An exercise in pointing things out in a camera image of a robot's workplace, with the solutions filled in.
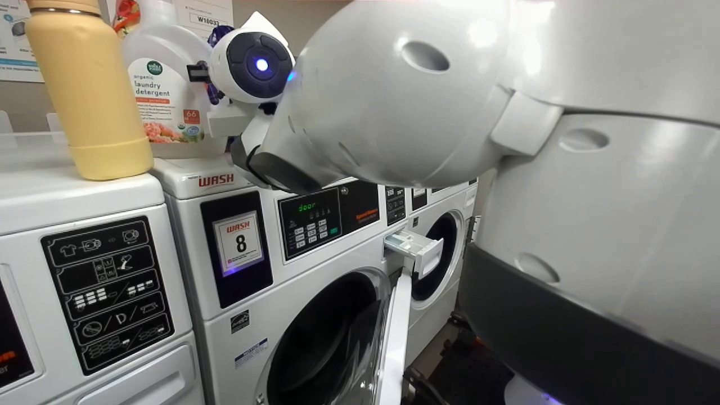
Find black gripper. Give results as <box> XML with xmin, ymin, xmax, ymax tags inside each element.
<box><xmin>185</xmin><ymin>61</ymin><xmax>215</xmax><ymax>85</ymax></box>

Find translucent laundry detergent bottle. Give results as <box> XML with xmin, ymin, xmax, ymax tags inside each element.
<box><xmin>121</xmin><ymin>0</ymin><xmax>228</xmax><ymax>149</ymax></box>

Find white washing machine number eight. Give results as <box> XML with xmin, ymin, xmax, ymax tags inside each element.
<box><xmin>150</xmin><ymin>154</ymin><xmax>414</xmax><ymax>405</ymax></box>

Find white soap dispenser drawer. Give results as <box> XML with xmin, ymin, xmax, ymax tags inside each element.
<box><xmin>382</xmin><ymin>230</ymin><xmax>445</xmax><ymax>283</ymax></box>

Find white washing machine small display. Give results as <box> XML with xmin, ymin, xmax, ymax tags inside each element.
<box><xmin>380</xmin><ymin>178</ymin><xmax>482</xmax><ymax>369</ymax></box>

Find yellow detergent bottle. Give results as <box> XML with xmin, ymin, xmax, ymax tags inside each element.
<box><xmin>26</xmin><ymin>0</ymin><xmax>156</xmax><ymax>185</ymax></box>

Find white washer with icon panel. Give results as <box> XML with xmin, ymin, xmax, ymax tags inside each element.
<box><xmin>0</xmin><ymin>111</ymin><xmax>208</xmax><ymax>405</ymax></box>

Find open glass washer door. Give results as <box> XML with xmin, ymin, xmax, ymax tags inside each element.
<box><xmin>328</xmin><ymin>263</ymin><xmax>414</xmax><ymax>405</ymax></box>

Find black floor platform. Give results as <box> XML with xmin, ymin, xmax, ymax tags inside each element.
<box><xmin>402</xmin><ymin>312</ymin><xmax>526</xmax><ymax>405</ymax></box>

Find white wall paper sign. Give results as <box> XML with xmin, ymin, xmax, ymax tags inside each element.
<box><xmin>175</xmin><ymin>0</ymin><xmax>237</xmax><ymax>31</ymax></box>

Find wall poster with blue print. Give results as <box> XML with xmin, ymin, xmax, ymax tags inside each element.
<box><xmin>0</xmin><ymin>0</ymin><xmax>42</xmax><ymax>84</ymax></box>

